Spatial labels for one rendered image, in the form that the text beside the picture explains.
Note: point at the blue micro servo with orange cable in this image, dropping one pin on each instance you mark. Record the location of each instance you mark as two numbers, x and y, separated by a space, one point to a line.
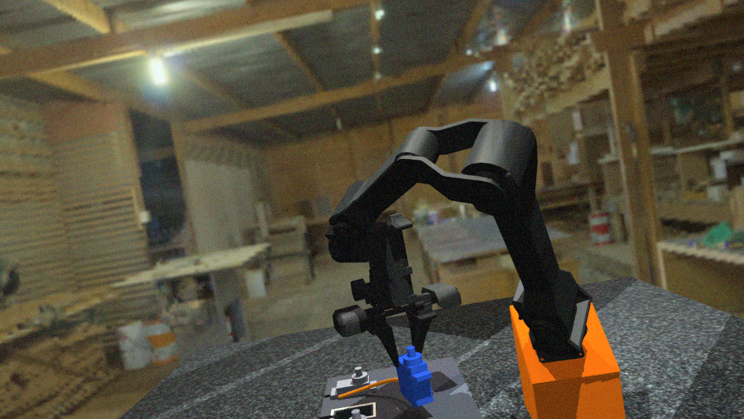
413 378

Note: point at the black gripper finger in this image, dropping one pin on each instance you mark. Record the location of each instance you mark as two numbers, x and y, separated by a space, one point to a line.
387 338
419 326

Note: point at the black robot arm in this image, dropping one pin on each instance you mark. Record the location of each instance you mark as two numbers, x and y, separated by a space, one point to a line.
499 179

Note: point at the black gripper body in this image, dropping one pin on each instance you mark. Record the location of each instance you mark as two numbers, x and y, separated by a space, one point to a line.
393 289

